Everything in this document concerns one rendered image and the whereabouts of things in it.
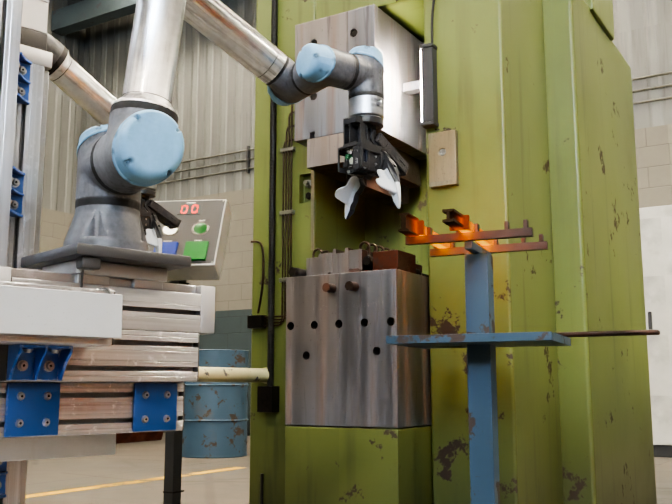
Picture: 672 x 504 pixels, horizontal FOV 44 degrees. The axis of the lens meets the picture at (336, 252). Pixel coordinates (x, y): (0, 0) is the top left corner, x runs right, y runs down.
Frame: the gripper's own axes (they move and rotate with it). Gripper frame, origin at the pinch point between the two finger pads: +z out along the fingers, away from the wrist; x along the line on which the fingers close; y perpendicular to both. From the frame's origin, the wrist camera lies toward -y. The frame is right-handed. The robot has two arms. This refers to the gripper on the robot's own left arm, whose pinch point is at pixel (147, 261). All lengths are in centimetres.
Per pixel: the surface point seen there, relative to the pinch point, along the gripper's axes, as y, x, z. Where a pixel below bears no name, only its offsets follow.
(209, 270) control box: -27.8, -9.1, -1.0
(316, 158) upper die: -49, 17, -36
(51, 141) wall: -366, -885, -303
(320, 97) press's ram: -50, 19, -56
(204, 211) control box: -31.6, -18.2, -21.9
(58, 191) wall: -382, -889, -234
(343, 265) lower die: -52, 27, -1
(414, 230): -29, 76, -2
